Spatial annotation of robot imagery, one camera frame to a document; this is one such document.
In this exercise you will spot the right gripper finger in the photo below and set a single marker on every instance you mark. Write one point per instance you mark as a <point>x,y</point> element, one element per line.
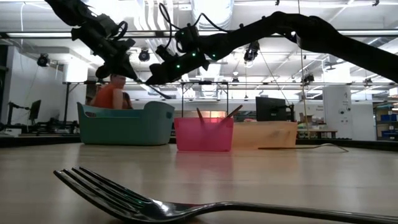
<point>159,71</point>
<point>161,80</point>

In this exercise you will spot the black aluminium table frame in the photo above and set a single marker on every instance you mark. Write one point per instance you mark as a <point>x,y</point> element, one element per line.
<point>18,140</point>

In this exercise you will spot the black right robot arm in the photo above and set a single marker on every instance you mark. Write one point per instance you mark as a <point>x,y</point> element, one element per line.
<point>311,34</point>

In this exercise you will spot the shelf with blue bins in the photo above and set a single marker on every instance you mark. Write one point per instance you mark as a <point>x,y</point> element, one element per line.
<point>387,118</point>

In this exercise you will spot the cardboard box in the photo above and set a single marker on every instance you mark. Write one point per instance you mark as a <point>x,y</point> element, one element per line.
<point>306,118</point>

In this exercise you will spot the silver metal fork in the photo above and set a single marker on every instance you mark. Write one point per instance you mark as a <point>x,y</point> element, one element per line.
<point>174,214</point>

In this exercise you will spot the black ceiling spotlight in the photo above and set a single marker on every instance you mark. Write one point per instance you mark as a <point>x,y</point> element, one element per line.
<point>250,54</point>
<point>144,55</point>
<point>43,60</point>
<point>308,78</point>

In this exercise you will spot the small black monitor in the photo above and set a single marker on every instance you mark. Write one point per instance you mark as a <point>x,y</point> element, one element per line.
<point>35,109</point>

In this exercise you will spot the person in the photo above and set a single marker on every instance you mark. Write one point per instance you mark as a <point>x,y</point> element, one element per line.
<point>107,93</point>

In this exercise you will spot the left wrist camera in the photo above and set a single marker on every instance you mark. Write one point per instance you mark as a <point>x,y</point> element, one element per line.
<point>105,23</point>

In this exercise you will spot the white hanging box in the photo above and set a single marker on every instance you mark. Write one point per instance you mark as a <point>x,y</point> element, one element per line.
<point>76,71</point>

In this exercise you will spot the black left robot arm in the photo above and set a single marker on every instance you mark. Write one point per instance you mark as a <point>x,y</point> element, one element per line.
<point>77,18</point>

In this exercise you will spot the orange plastic bin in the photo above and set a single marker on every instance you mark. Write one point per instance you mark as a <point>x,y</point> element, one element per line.
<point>267,135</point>

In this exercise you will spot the pink plastic bin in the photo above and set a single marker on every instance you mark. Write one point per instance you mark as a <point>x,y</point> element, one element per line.
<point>202,137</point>

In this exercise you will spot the white pillar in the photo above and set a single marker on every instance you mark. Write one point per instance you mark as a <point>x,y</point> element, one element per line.
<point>337,118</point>

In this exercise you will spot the large black monitor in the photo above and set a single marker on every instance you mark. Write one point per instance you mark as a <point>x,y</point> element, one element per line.
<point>270,109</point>

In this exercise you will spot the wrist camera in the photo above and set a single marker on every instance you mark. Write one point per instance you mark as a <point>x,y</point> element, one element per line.
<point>186,37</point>
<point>105,23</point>

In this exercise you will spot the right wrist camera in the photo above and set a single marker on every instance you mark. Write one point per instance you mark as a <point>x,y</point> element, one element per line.
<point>186,37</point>

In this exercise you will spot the black overhead light bar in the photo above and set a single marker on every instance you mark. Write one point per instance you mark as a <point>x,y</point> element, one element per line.
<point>40,34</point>

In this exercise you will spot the background work table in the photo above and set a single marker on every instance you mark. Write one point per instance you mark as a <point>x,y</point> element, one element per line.
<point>317,132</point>

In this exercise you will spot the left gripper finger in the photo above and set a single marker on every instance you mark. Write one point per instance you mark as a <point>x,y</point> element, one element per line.
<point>120,69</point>
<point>129,67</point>

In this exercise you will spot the silver ceiling duct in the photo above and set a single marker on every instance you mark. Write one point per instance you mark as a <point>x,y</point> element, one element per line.
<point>214,12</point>

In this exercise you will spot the teal plastic bin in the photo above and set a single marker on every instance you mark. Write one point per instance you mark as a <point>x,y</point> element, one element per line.
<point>130,130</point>

